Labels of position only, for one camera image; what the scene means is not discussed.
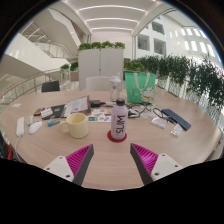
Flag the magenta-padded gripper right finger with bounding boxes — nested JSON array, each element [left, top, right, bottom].
[[129, 143, 185, 186]]

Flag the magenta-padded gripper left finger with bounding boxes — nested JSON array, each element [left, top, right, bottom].
[[43, 143, 95, 187]]

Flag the pink drink bottle black cap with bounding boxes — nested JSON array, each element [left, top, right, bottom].
[[110, 97, 129, 141]]

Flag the pale yellow mug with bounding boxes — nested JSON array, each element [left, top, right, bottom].
[[59, 112, 90, 140]]

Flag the white plastic packet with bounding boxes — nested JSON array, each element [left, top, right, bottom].
[[150, 116, 168, 130], [170, 123, 185, 138]]

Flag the flat round red coaster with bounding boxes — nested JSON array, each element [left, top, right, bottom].
[[106, 129, 128, 144]]

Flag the small teal marker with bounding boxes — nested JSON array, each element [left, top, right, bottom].
[[46, 118, 61, 128]]

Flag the white sticker sheet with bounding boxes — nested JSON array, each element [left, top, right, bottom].
[[87, 108, 113, 123]]

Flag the dark blue keyboard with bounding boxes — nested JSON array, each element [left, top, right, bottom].
[[160, 108, 192, 131]]

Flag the white computer mouse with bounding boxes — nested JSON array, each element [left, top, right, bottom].
[[28, 120, 44, 135]]

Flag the open booklet with papers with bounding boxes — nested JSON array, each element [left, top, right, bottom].
[[63, 94, 92, 118]]

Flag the small white box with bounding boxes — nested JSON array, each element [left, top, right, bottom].
[[40, 108, 55, 121]]

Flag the small black box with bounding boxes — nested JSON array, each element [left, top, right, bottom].
[[89, 99, 106, 109]]

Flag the small red black wallet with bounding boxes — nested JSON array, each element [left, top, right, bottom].
[[33, 107, 46, 117]]

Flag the white power strip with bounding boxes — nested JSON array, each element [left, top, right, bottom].
[[15, 116, 26, 138]]

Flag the red and black chair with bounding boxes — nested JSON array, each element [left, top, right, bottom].
[[0, 139, 14, 161]]

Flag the green tote bag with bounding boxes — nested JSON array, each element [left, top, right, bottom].
[[124, 71, 157, 104]]

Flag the clear shaker bottle white lid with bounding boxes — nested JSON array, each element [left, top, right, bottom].
[[109, 72, 123, 102]]

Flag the black office chair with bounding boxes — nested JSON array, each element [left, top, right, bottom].
[[41, 80, 61, 94]]

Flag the white chair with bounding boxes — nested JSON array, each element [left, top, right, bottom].
[[85, 76, 113, 92]]

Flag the brown planter with plants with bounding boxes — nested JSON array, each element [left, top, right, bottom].
[[59, 61, 80, 83]]

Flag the glass railing wooden handrail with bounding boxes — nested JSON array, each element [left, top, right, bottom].
[[0, 68, 63, 106]]

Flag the green hedge planter row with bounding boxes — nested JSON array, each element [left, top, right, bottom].
[[123, 54, 224, 111]]

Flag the white cabinet with plants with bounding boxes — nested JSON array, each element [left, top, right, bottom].
[[77, 40, 127, 91]]

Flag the ceiling light strips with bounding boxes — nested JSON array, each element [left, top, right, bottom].
[[76, 3, 148, 33]]

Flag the tangled black cables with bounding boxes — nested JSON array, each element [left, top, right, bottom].
[[125, 102, 171, 121]]

